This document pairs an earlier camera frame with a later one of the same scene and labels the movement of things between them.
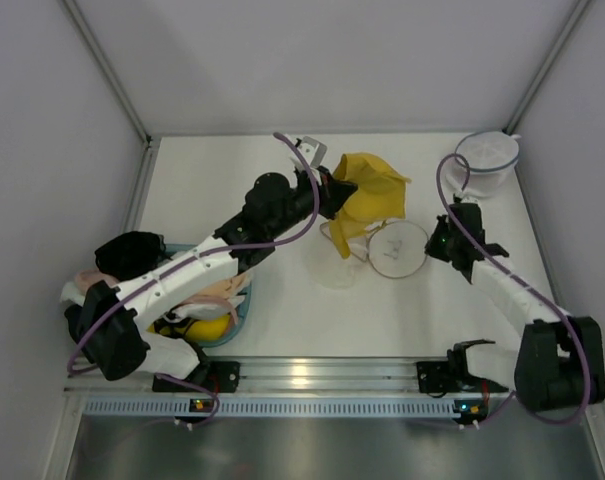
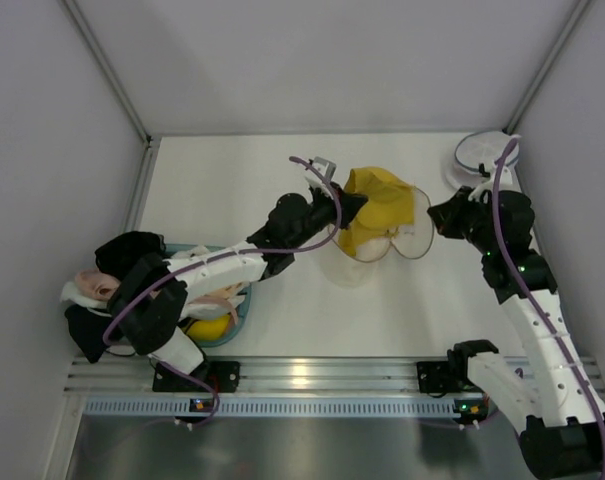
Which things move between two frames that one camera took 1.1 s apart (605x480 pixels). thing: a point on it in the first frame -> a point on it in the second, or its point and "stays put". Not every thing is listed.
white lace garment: x=70 y=291 stays put
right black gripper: x=442 y=248 -> x=455 y=217
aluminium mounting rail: x=294 y=376 stays put
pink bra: x=86 y=278 stays put
